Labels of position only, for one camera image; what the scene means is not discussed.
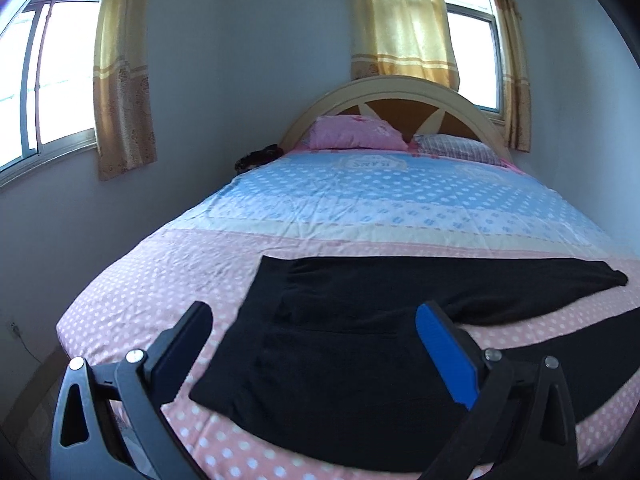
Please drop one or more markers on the yellow side curtain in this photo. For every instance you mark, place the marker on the yellow side curtain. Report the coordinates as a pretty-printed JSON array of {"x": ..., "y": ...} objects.
[{"x": 121, "y": 90}]

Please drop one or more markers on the side window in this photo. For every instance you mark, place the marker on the side window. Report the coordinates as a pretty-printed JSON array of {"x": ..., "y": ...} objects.
[{"x": 46, "y": 84}]

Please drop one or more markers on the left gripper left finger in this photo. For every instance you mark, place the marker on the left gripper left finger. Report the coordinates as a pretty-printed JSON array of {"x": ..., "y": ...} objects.
[{"x": 86, "y": 442}]

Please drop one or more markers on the yellow headboard right curtain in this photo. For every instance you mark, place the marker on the yellow headboard right curtain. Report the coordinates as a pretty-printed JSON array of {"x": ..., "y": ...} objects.
[{"x": 517, "y": 106}]

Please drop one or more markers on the dark clothing beside bed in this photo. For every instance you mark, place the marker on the dark clothing beside bed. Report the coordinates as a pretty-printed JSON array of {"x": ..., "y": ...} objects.
[{"x": 258, "y": 158}]

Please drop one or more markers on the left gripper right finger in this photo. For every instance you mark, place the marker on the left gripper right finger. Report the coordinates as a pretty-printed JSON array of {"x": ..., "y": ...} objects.
[{"x": 542, "y": 440}]

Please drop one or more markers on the yellow headboard left curtain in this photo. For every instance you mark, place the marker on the yellow headboard left curtain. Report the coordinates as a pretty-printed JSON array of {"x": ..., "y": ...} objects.
[{"x": 403, "y": 38}]

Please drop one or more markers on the plaid pillow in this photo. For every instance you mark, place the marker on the plaid pillow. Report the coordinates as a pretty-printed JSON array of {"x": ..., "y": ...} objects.
[{"x": 444, "y": 145}]

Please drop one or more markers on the polka dot bed cover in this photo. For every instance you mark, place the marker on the polka dot bed cover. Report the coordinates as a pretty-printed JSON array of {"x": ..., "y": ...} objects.
[{"x": 344, "y": 203}]

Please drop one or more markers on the yellow headboard curtain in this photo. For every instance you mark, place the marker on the yellow headboard curtain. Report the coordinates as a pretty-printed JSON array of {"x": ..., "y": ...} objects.
[
  {"x": 517, "y": 106},
  {"x": 403, "y": 38}
]

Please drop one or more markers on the black pants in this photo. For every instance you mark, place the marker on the black pants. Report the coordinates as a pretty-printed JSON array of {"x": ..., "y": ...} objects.
[{"x": 324, "y": 358}]

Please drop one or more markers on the pink pillow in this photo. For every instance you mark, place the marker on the pink pillow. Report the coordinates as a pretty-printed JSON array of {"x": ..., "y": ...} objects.
[{"x": 348, "y": 132}]

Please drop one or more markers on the cream wooden headboard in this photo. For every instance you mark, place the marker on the cream wooden headboard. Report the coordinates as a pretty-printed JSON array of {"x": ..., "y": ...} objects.
[{"x": 411, "y": 105}]

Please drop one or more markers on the headboard window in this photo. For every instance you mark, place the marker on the headboard window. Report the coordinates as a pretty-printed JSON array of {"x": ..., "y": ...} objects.
[{"x": 475, "y": 39}]

